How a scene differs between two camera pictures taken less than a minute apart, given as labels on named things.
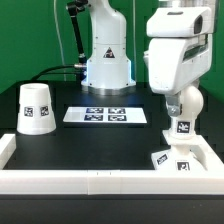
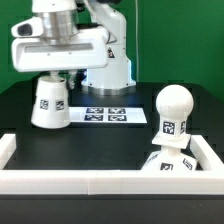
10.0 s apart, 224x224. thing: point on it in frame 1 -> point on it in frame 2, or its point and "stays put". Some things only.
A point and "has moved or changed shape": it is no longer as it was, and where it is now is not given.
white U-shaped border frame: x=48 y=181 stays put
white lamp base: x=181 y=156 has moved or changed shape
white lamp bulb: x=192 y=104 has moved or changed shape
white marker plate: x=105 y=115 stays put
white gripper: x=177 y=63 -> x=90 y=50
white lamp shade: x=35 y=110 -> x=51 y=107
